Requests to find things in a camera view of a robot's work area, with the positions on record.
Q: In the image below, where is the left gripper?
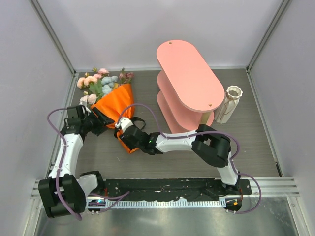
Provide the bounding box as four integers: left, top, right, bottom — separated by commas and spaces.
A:
82, 107, 114, 136

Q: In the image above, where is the black ribbon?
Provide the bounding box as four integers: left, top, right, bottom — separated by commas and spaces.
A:
113, 117, 146, 138

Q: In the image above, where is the orange flower bouquet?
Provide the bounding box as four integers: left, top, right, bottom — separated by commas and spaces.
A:
76, 67, 140, 155

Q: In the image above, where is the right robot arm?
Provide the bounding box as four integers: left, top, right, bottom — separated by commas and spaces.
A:
119, 123, 240, 194

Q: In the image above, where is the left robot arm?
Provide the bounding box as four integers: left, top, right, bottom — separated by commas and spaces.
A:
38, 105, 114, 220

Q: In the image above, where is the white ribbed ceramic vase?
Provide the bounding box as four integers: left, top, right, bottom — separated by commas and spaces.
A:
214, 86, 243, 124

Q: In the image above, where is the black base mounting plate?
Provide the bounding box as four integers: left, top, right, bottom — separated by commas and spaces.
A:
100, 178, 252, 202

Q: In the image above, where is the pink three-tier shelf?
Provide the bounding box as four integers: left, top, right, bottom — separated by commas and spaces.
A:
156, 40, 225, 133

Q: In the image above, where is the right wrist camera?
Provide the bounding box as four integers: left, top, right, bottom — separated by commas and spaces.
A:
115, 117, 133, 132

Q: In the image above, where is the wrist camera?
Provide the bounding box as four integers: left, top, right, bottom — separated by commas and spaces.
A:
64, 105, 86, 127
115, 117, 133, 132

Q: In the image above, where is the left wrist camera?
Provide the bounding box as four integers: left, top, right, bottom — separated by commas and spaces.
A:
64, 105, 86, 127

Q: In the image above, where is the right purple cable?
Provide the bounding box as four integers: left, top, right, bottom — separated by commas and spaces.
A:
117, 103, 262, 215

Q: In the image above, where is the purple cable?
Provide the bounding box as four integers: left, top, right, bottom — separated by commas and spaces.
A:
46, 107, 131, 221
117, 103, 262, 215

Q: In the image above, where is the white slotted cable duct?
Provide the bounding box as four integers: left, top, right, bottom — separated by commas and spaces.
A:
87, 198, 226, 211

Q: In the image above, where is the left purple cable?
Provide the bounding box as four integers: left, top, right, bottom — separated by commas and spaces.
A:
46, 107, 131, 221

